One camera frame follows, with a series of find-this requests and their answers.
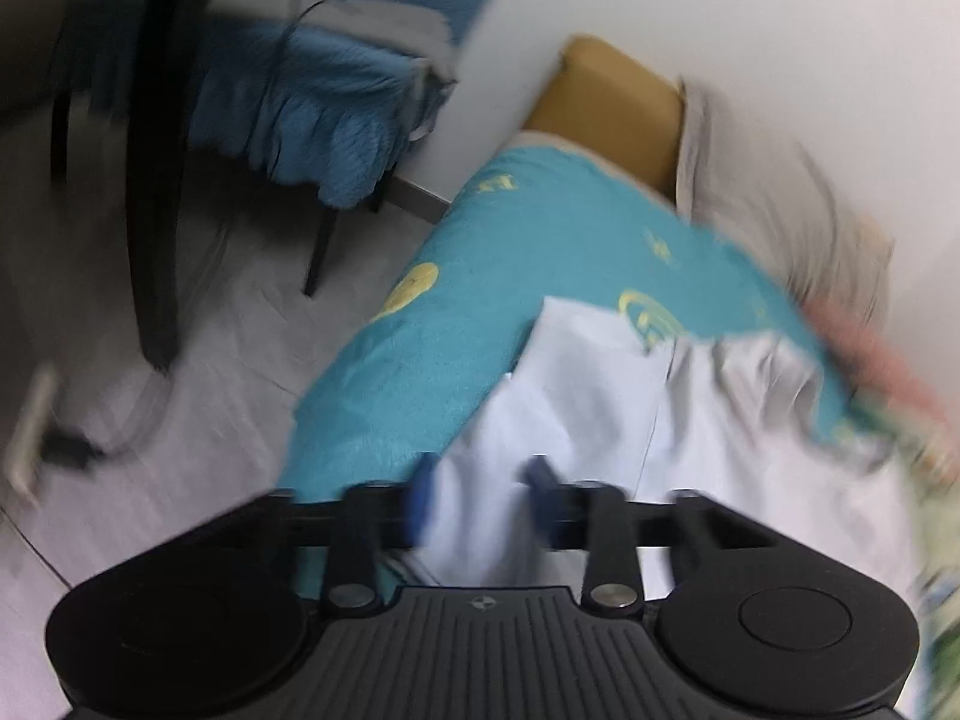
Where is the black table leg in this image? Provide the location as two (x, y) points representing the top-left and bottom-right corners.
(302, 199), (340, 298)

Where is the black power adapter with cable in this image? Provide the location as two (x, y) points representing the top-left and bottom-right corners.
(37, 367), (177, 466)

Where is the tan wooden headboard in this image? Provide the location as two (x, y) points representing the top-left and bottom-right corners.
(525, 36), (687, 200)

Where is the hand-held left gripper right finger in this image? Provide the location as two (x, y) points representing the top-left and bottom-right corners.
(523, 454), (781, 616)

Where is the white garment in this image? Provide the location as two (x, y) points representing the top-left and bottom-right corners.
(405, 296), (931, 593)

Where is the grey cloth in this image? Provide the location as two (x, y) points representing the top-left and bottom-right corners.
(300, 0), (458, 65)

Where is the teal bed sheet yellow print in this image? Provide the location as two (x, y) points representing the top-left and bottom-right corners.
(279, 146), (863, 593)

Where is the white power strip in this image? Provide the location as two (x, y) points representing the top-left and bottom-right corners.
(4, 367), (61, 500)

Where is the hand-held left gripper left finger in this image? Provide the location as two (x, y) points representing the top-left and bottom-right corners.
(206, 454), (443, 616)

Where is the pink and green fleece blanket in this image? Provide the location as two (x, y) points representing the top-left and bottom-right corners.
(802, 300), (960, 720)

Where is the beige pillow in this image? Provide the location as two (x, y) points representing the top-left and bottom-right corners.
(675, 79), (897, 331)

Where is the blue frilled cloth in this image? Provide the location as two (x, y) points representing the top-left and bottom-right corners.
(64, 0), (458, 211)

